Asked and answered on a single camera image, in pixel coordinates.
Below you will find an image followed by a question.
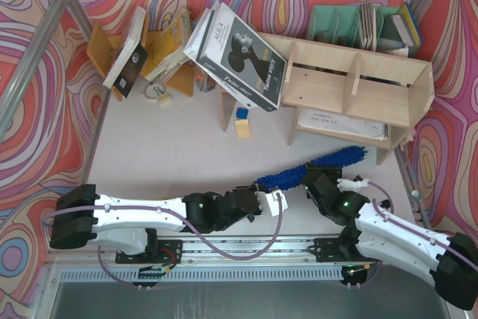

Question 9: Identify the blue microfiber duster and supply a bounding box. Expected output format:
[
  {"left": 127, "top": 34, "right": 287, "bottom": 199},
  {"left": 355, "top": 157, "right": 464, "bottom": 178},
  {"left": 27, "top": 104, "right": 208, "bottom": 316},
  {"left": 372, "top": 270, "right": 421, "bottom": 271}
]
[{"left": 255, "top": 146, "right": 367, "bottom": 191}]

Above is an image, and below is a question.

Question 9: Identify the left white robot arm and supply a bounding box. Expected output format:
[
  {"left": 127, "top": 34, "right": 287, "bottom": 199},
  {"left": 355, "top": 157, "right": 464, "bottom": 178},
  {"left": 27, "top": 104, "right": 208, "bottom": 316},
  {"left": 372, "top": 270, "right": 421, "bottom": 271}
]
[{"left": 49, "top": 184, "right": 261, "bottom": 255}]

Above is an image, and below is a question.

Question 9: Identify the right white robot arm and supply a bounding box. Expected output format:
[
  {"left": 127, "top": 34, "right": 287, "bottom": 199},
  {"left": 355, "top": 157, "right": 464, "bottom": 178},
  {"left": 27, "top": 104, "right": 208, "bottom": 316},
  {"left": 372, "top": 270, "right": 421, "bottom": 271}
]
[{"left": 301, "top": 164, "right": 477, "bottom": 311}]

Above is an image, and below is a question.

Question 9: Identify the light wooden bookshelf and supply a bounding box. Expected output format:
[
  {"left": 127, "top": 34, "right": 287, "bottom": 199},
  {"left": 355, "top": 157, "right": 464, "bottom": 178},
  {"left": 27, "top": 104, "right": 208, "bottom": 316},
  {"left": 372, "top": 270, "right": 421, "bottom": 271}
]
[{"left": 220, "top": 32, "right": 436, "bottom": 166}]

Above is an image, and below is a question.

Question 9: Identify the spiral notebook with handwriting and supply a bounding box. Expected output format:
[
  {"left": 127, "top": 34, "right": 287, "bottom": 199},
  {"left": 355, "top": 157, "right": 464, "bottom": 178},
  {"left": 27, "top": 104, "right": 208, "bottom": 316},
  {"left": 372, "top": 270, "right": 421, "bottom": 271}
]
[{"left": 297, "top": 108, "right": 388, "bottom": 140}]

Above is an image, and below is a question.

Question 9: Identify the yellow sticky note pad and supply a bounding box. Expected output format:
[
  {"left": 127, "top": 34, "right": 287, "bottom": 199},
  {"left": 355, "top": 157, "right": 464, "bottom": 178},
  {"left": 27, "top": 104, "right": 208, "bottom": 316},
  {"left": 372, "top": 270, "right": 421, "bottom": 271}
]
[{"left": 235, "top": 119, "right": 251, "bottom": 139}]

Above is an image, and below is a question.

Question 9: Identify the small blue block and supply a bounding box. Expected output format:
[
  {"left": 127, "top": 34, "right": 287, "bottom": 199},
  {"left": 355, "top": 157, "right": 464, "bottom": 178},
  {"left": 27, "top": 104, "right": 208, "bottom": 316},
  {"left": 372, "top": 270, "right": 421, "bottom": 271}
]
[{"left": 236, "top": 108, "right": 249, "bottom": 120}]

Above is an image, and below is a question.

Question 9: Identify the gold binder clip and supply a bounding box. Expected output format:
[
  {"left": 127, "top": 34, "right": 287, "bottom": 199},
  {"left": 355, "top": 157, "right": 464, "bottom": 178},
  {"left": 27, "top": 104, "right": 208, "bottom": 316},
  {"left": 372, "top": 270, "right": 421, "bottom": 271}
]
[{"left": 155, "top": 88, "right": 172, "bottom": 105}]

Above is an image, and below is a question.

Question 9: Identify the pencil cup with pens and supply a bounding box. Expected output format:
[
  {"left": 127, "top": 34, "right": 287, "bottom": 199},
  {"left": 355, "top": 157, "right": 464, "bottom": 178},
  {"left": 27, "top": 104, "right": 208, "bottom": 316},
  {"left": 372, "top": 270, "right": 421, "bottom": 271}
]
[{"left": 193, "top": 69, "right": 217, "bottom": 93}]

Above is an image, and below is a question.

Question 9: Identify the black white Twins story book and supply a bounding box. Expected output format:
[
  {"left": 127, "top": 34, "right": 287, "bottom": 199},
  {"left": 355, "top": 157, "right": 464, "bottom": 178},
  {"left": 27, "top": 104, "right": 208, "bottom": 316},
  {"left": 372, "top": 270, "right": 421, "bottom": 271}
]
[{"left": 184, "top": 1, "right": 288, "bottom": 112}]

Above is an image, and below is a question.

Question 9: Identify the teal file organizer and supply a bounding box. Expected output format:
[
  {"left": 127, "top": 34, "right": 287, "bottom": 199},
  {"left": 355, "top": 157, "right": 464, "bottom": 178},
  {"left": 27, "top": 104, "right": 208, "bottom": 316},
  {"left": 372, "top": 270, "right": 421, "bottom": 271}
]
[{"left": 306, "top": 2, "right": 416, "bottom": 57}]

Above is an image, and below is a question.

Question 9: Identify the yellow books stack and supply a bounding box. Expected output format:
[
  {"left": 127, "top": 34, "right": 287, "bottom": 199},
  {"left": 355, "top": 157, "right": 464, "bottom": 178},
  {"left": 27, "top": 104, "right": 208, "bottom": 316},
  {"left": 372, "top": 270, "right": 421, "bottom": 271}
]
[{"left": 143, "top": 8, "right": 192, "bottom": 83}]

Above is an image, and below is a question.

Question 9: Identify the white black paperback book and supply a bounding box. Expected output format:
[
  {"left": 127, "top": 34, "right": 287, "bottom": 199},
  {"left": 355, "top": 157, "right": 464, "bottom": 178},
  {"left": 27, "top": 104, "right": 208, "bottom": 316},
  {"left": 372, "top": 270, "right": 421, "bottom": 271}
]
[{"left": 103, "top": 6, "right": 148, "bottom": 98}]

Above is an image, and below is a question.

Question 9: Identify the blue yellow book in organizer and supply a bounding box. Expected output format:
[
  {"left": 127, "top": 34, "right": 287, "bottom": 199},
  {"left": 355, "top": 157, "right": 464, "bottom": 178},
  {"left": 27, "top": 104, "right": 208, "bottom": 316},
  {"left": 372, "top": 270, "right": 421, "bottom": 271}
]
[{"left": 391, "top": 3, "right": 423, "bottom": 56}]

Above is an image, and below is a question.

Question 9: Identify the orange wooden book rack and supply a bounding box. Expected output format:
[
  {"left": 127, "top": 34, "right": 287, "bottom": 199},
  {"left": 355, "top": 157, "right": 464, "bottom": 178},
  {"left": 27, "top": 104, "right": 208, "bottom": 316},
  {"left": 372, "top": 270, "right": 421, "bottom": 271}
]
[{"left": 87, "top": 14, "right": 193, "bottom": 100}]

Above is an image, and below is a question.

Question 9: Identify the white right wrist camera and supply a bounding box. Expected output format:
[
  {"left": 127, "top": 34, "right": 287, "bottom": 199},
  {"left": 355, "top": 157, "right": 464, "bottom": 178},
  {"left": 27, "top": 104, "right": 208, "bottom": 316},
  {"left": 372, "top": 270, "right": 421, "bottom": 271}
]
[{"left": 337, "top": 179, "right": 370, "bottom": 193}]

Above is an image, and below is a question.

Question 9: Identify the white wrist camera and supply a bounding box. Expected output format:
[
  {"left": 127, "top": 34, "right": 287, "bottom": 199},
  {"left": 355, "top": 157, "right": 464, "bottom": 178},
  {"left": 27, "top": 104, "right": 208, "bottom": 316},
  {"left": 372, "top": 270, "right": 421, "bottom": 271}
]
[
  {"left": 255, "top": 189, "right": 288, "bottom": 217},
  {"left": 337, "top": 179, "right": 370, "bottom": 193}
]

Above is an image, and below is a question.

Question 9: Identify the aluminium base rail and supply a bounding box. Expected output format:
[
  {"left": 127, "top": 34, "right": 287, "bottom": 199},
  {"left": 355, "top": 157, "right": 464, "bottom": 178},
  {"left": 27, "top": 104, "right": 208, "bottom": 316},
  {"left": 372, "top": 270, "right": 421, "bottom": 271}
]
[{"left": 46, "top": 235, "right": 455, "bottom": 282}]

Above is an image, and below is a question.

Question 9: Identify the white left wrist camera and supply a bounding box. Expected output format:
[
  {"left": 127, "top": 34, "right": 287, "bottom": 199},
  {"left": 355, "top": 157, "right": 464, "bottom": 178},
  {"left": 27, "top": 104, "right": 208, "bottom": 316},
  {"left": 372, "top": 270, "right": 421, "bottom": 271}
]
[{"left": 255, "top": 189, "right": 288, "bottom": 217}]

